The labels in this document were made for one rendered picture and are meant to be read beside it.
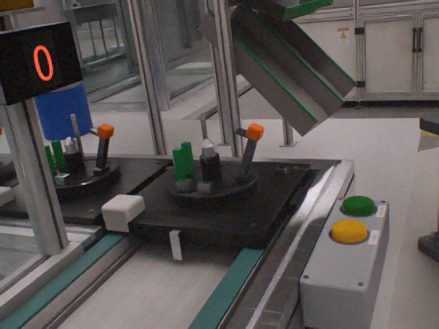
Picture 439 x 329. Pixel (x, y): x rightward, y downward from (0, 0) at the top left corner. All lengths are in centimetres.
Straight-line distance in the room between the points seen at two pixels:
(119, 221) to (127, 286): 10
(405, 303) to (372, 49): 412
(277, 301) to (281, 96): 46
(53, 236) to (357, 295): 38
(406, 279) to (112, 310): 39
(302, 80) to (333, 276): 54
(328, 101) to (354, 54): 375
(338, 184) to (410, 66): 396
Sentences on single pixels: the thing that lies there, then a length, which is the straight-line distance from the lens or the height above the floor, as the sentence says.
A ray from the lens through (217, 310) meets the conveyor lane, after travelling 54.
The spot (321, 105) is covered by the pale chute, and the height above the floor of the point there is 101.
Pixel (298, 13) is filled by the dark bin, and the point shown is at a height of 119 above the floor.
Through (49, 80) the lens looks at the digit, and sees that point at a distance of 60.
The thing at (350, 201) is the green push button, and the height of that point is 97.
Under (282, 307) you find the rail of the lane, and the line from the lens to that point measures 51.
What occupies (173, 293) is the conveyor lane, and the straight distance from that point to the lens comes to 63.
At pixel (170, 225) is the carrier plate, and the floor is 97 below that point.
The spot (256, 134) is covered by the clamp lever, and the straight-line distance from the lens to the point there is 69.
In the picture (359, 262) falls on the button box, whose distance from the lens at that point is 57.
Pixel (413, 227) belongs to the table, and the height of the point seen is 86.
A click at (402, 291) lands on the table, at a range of 71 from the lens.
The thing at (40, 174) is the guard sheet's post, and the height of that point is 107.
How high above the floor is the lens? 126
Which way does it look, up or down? 20 degrees down
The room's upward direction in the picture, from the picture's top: 8 degrees counter-clockwise
